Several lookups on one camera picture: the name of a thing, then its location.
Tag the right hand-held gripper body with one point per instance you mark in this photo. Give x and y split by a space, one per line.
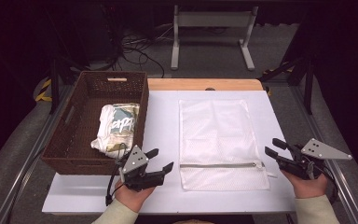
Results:
317 151

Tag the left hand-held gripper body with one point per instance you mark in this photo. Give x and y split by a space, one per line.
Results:
135 161

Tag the white printed garment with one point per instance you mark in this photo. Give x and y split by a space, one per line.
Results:
118 127

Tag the white mesh laundry bag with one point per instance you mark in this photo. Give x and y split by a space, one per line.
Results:
217 133

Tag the brown wicker basket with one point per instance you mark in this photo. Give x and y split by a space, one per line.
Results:
84 124

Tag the person's left hand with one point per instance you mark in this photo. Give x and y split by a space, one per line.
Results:
133 197

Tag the person's right hand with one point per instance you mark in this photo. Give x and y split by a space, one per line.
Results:
309 188

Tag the white table board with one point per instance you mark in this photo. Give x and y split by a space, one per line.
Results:
163 124

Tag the black stand leg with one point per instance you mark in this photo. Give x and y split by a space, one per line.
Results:
54 87
307 90

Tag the yellow black striped tape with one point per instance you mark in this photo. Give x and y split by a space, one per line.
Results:
45 90

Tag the aluminium floor rail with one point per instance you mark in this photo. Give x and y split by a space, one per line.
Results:
338 174
28 161

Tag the white metal stand frame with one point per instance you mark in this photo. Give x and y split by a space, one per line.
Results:
213 19

